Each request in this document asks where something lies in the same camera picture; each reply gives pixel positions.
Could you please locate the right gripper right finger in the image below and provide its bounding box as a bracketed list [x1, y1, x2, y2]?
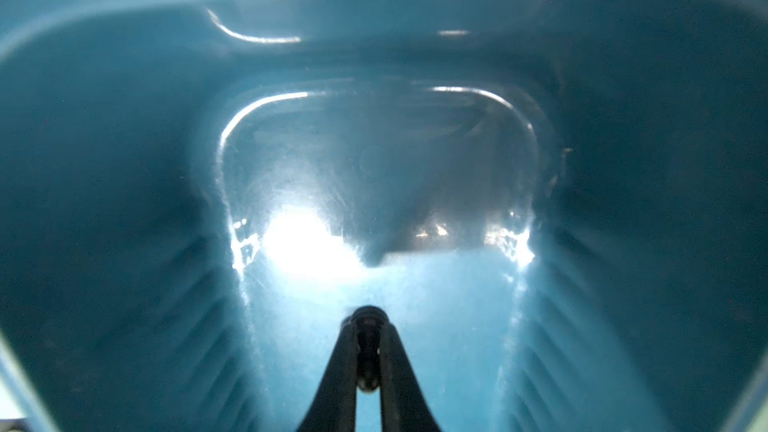
[379, 323, 440, 432]

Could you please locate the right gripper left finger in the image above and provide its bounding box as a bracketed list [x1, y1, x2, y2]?
[298, 319, 359, 432]

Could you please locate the teal plastic tray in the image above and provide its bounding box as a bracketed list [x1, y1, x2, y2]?
[1, 0, 767, 431]

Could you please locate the black chess pawn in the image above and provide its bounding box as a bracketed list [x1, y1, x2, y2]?
[351, 306, 389, 393]

